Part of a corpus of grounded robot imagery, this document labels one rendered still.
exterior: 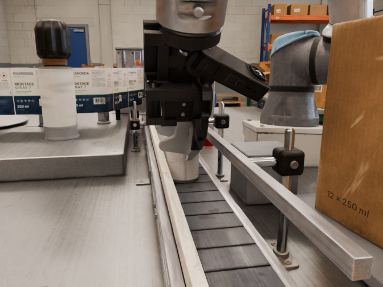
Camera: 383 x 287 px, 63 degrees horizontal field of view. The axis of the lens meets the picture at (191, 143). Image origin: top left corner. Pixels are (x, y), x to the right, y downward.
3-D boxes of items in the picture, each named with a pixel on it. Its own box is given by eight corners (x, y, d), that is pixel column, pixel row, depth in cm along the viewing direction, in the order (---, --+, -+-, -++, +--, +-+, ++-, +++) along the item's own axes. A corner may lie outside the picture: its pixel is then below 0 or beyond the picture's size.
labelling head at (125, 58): (118, 109, 142) (115, 49, 136) (147, 108, 144) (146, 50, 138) (117, 113, 129) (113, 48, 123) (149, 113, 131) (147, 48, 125)
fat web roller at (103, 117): (97, 122, 109) (93, 66, 105) (111, 122, 110) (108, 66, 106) (96, 124, 105) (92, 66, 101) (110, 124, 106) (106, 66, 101)
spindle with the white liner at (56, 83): (48, 134, 89) (36, 22, 82) (81, 133, 90) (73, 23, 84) (39, 141, 80) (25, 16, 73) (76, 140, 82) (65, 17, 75)
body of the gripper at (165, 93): (143, 96, 45) (142, 9, 37) (203, 95, 46) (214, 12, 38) (146, 131, 39) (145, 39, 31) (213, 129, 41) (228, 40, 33)
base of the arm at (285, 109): (251, 121, 90) (253, 86, 89) (298, 121, 94) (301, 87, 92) (275, 126, 76) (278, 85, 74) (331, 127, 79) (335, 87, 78)
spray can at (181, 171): (166, 174, 55) (164, 53, 51) (195, 172, 56) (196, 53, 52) (170, 184, 50) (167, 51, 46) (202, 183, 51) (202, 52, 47)
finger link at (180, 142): (157, 160, 49) (158, 112, 42) (195, 158, 50) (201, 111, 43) (158, 175, 46) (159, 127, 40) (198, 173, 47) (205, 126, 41)
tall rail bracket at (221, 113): (192, 176, 69) (192, 101, 65) (224, 174, 70) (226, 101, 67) (195, 181, 66) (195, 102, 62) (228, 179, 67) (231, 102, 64)
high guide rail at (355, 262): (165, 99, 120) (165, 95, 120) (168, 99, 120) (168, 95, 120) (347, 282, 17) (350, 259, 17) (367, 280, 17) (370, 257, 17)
